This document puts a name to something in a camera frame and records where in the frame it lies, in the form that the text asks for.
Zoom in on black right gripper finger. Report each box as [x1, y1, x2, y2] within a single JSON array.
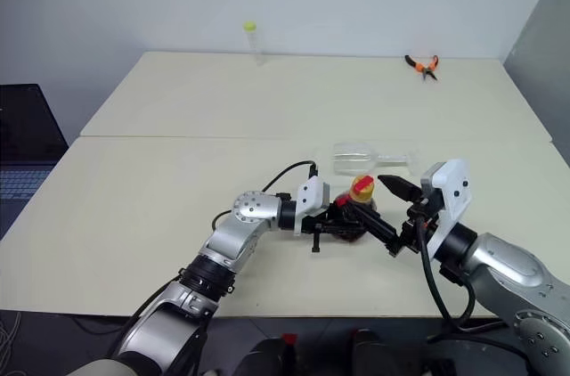
[[377, 174, 423, 205], [354, 206, 402, 259]]

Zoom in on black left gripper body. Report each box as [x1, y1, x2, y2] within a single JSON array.
[[301, 202, 358, 255]]

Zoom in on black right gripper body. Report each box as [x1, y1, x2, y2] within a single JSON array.
[[398, 193, 442, 257]]

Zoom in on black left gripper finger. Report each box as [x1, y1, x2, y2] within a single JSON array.
[[330, 195, 357, 218], [333, 220, 371, 241]]

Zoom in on dark drink bottle yellow cap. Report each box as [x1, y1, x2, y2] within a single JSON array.
[[333, 174, 380, 245]]

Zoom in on clear plastic scoop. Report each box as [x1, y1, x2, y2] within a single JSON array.
[[330, 140, 422, 177]]

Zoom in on orange black pliers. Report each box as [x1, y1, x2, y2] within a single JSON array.
[[403, 53, 442, 84]]

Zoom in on clear tube yellow-green cap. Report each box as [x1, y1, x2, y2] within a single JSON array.
[[242, 20, 267, 67]]

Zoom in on beige rounded cover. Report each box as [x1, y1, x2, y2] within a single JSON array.
[[65, 356, 151, 376]]

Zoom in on dark laptop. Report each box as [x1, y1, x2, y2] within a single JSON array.
[[0, 83, 71, 239]]

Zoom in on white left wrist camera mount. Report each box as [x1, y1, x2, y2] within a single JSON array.
[[293, 176, 332, 235]]

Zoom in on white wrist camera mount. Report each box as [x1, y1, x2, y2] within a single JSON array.
[[419, 159, 471, 257], [293, 176, 332, 235]]

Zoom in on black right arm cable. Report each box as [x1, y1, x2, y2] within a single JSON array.
[[413, 209, 509, 344]]

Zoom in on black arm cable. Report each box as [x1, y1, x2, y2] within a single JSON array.
[[413, 209, 509, 344], [212, 160, 321, 234]]

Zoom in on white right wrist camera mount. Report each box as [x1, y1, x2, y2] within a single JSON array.
[[419, 159, 471, 257]]

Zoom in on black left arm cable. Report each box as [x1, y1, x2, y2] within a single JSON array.
[[212, 160, 321, 234]]

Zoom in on white cable bundle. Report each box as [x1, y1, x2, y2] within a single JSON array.
[[0, 310, 24, 376]]

